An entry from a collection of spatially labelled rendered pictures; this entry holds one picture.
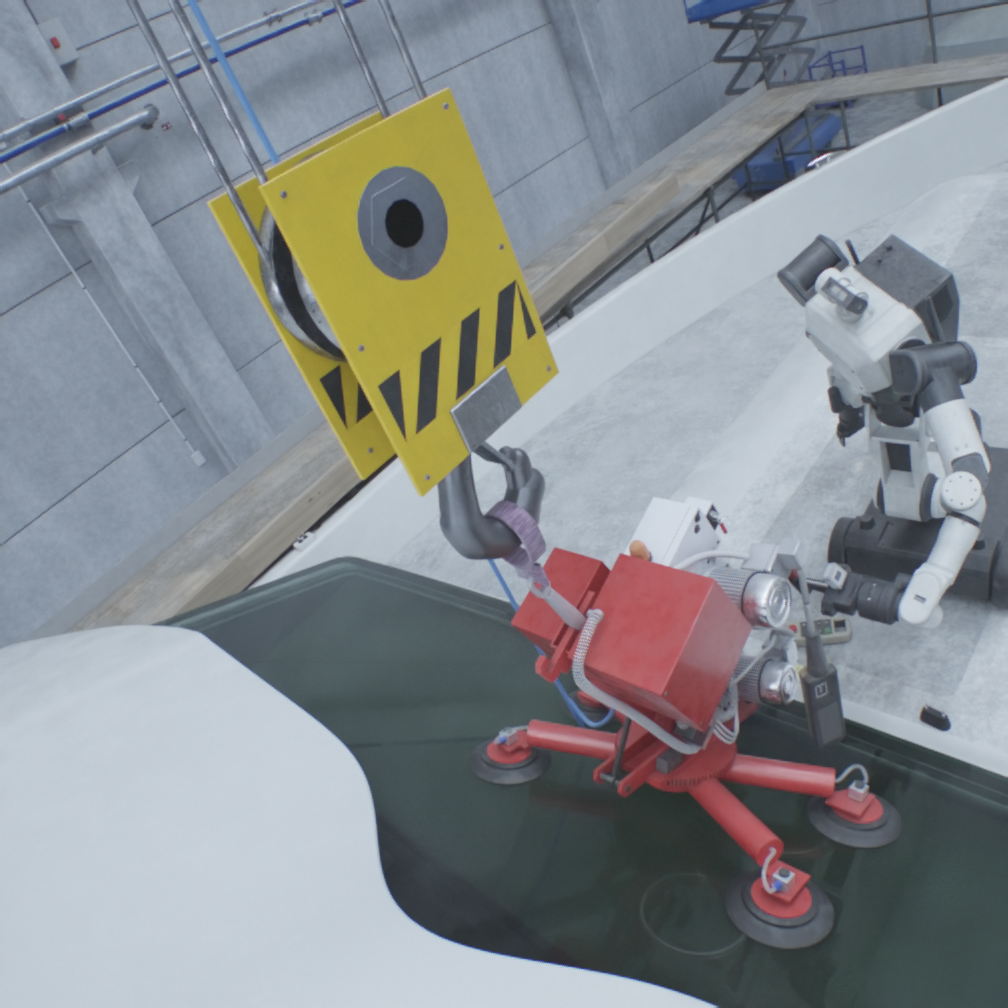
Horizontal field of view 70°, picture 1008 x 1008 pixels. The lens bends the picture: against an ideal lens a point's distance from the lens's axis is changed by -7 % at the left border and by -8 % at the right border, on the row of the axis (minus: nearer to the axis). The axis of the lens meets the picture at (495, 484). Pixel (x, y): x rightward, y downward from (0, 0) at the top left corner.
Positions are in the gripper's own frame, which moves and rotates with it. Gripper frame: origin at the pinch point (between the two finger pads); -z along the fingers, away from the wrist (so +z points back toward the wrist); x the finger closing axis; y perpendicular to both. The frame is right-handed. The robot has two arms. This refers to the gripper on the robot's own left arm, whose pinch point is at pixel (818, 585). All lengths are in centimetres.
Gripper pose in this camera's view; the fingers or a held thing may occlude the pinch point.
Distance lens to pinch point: 185.5
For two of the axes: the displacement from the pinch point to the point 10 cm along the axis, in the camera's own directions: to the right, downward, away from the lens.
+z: 6.9, 1.6, -7.1
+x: 5.0, -8.1, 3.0
